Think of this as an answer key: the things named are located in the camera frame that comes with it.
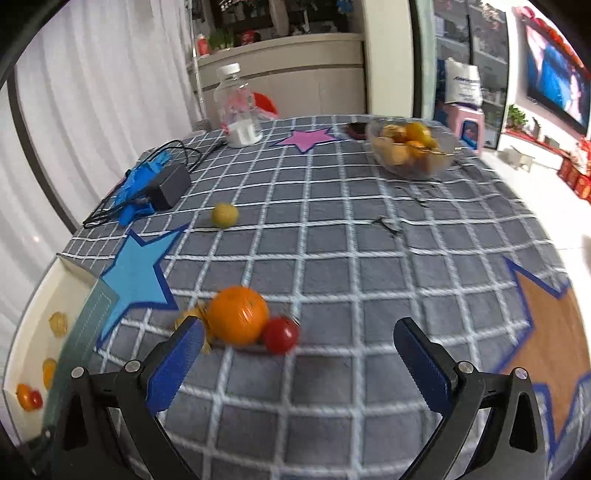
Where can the brown felt star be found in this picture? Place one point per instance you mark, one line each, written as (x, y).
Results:
(553, 348)

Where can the blue felt star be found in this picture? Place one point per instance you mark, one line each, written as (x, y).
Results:
(135, 275)

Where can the black power adapter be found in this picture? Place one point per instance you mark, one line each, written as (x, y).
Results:
(168, 186)

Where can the red tomato in tray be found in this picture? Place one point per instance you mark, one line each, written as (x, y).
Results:
(36, 400)

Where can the small orange in tray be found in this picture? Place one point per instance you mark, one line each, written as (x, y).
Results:
(23, 393)

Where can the pink felt star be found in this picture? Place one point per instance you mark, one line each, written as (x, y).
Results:
(304, 141)

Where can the glass fruit bowl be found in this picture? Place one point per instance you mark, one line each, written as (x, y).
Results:
(411, 149)

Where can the red gift boxes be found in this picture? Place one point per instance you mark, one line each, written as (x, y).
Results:
(575, 170)

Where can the grey checkered tablecloth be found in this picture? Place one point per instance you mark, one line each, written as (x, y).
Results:
(345, 248)

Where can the red plastic stool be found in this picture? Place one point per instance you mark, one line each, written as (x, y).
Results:
(265, 105)

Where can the white tray box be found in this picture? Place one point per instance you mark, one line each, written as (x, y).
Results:
(87, 301)

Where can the clear plastic bottle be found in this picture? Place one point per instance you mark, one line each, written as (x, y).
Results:
(236, 109)

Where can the wall television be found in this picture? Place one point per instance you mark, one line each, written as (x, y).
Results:
(555, 80)

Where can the white shopping bag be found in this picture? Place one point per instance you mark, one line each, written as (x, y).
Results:
(462, 84)

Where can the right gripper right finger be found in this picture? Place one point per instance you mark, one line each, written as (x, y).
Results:
(512, 443)

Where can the large orange mandarin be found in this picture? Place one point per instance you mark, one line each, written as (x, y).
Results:
(237, 315)

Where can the potted green plant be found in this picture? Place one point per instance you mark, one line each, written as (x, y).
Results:
(516, 119)

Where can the yellow-green round fruit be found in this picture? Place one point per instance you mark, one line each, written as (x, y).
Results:
(224, 215)

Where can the pink plastic stool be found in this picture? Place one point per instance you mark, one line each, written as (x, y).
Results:
(465, 122)

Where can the white kitchen counter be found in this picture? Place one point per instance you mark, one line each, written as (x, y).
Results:
(303, 75)

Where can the physalis in tray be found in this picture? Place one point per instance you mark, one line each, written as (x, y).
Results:
(58, 324)

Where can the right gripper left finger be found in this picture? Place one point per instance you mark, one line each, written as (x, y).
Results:
(85, 442)

